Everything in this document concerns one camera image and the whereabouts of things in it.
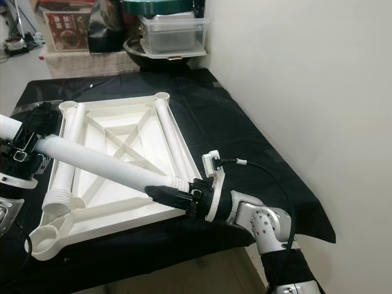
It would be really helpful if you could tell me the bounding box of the white plastic table top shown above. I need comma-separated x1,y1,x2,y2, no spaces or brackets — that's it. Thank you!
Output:
26,92,227,263

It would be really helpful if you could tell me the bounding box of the black round wok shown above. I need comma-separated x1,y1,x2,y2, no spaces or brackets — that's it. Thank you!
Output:
122,36,206,69

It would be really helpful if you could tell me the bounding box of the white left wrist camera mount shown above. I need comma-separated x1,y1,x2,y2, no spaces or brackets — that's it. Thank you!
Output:
0,165,40,190

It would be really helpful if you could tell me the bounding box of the beige cloth covered stand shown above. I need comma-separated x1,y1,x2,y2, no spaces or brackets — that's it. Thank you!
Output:
44,50,141,79

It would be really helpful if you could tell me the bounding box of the power strip with cables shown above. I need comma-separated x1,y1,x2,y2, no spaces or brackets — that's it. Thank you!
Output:
3,34,47,59

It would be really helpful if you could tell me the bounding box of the black glossy bag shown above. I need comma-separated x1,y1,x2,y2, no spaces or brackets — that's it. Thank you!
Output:
89,0,126,53

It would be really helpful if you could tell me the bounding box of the dark green pot lid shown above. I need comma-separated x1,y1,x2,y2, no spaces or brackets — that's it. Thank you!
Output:
121,0,194,17

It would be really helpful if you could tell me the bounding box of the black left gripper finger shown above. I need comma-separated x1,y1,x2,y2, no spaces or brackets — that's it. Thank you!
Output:
26,102,65,140

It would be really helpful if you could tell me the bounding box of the clear plastic storage container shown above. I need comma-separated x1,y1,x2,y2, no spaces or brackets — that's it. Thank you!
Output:
138,13,210,59

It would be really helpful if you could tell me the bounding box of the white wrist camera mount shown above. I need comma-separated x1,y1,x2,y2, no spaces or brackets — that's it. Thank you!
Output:
199,150,233,222
0,165,40,190

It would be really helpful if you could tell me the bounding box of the black tablecloth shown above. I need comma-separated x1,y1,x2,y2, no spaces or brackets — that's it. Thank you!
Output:
0,69,337,294

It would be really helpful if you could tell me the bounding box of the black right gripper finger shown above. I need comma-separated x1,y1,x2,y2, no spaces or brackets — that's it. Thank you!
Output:
146,184,189,209

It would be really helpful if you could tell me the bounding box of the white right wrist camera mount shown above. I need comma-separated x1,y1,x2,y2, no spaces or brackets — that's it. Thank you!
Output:
199,150,233,222

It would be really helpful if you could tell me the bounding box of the red printed carton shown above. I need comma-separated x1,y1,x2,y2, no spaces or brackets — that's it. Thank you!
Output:
50,13,96,53

